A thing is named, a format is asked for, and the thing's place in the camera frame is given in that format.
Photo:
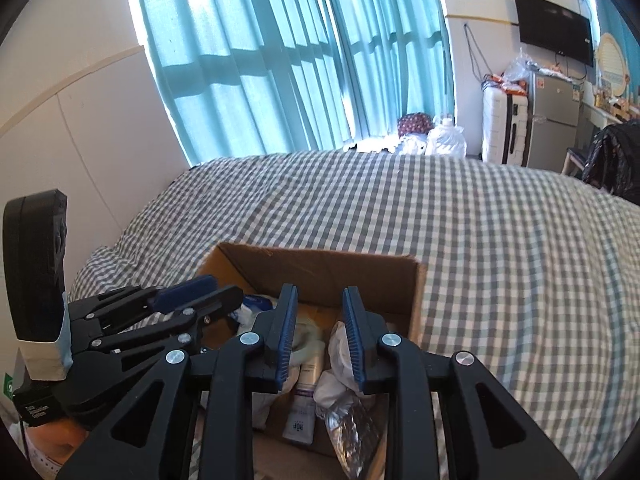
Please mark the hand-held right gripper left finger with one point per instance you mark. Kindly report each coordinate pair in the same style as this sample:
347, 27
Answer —
282, 337

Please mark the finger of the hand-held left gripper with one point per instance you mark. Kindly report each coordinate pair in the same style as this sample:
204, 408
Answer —
215, 302
182, 292

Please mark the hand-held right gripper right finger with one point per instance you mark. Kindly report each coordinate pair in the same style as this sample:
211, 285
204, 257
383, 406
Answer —
354, 340

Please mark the brown cardboard box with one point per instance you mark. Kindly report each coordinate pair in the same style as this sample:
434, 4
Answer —
320, 270

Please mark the white toothpaste tube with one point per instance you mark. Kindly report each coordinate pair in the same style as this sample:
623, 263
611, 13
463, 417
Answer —
300, 422

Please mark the clear bottle with blue label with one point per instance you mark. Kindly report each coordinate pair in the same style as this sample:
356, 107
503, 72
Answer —
350, 435

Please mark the checked blanket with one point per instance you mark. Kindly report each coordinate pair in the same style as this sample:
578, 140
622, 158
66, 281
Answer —
500, 260

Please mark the white cloth bundle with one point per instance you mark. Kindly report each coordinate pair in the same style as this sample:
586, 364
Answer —
412, 144

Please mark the clear water jug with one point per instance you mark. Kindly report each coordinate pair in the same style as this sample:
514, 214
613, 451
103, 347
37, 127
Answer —
445, 140

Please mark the patterned dark bag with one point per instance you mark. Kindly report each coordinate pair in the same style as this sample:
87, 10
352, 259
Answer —
415, 124

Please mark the wide teal curtain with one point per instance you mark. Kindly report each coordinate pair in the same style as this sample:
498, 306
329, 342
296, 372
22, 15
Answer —
235, 60

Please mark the white suitcase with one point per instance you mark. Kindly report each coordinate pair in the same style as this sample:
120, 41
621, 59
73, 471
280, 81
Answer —
502, 125

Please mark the narrow teal curtain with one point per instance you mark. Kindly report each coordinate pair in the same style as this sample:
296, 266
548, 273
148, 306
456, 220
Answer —
395, 45

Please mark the grey small fridge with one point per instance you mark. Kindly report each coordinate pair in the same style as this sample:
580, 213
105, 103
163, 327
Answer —
555, 120

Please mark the clear plastic bag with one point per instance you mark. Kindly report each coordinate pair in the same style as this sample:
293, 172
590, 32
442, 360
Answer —
517, 70

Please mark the white dressing table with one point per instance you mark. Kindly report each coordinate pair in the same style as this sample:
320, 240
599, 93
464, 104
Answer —
600, 115

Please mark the teal curtain beside wardrobe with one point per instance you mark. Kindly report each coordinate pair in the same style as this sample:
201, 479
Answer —
617, 10

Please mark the black wall television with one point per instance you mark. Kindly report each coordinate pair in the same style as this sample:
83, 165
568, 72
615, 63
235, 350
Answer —
552, 27

